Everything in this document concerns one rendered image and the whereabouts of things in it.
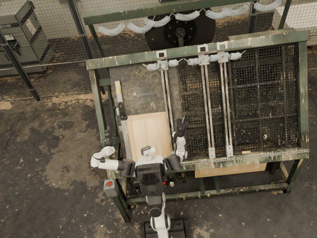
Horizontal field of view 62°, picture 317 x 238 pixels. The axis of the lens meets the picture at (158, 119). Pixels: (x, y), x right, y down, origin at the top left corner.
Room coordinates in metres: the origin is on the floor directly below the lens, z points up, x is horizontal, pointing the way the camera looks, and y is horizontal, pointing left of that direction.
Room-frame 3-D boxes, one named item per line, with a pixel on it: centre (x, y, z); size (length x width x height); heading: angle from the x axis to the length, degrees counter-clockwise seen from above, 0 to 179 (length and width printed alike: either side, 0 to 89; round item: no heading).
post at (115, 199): (1.53, 0.63, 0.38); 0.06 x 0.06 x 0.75; 85
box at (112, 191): (1.53, 0.63, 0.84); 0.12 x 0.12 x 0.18; 85
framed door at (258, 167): (1.79, -0.79, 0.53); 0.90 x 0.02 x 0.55; 85
